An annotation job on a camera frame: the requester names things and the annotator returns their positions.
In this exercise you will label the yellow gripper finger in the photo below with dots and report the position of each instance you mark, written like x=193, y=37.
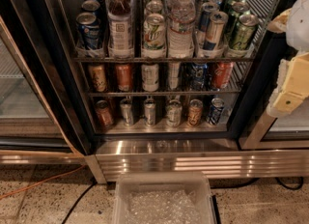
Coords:
x=279, y=24
x=292, y=86

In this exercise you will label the brown drink plastic bottle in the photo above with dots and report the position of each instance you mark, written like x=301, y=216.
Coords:
x=120, y=26

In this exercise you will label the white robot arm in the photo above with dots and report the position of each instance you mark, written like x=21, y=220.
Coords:
x=297, y=33

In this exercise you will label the red can middle shelf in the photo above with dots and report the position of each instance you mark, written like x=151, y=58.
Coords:
x=221, y=73

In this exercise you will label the blue can bottom shelf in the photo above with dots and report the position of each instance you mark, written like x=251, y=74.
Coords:
x=215, y=111

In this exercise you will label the dark blue can middle shelf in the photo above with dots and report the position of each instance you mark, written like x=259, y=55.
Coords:
x=197, y=74

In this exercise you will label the front clear water bottle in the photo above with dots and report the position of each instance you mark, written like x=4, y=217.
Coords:
x=181, y=24

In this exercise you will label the tan can bottom shelf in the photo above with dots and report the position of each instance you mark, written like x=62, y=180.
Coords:
x=194, y=112

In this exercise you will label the tan can shelf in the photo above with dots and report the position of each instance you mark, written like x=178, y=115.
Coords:
x=98, y=78
x=194, y=112

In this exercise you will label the grey can bottom shelf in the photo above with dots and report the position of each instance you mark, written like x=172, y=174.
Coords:
x=174, y=113

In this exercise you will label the steel fridge cabinet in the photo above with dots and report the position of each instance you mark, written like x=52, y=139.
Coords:
x=246, y=142

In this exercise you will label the white can middle shelf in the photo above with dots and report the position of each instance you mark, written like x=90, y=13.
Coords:
x=150, y=77

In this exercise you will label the silver can shelf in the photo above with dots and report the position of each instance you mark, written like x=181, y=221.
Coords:
x=126, y=109
x=149, y=111

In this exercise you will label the orange can middle shelf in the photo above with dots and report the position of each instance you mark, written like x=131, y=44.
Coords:
x=124, y=77

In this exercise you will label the tan can middle shelf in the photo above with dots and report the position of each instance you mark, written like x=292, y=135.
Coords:
x=98, y=78

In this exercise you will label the brown can bottom shelf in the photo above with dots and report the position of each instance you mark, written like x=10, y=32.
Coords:
x=104, y=113

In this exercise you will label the left fridge glass door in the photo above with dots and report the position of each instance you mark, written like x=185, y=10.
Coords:
x=34, y=128

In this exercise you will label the front green soda can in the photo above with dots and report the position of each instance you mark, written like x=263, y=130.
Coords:
x=242, y=35

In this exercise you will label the front silver redbull can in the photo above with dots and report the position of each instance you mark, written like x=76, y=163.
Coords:
x=215, y=30

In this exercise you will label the front white 7up can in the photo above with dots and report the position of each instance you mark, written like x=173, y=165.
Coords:
x=154, y=40

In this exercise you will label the clear plastic bin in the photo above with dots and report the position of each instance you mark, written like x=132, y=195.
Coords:
x=163, y=198

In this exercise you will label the middle blue pepsi can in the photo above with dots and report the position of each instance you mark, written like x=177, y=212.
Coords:
x=93, y=7

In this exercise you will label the front blue pepsi can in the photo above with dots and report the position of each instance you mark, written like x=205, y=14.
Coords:
x=89, y=42

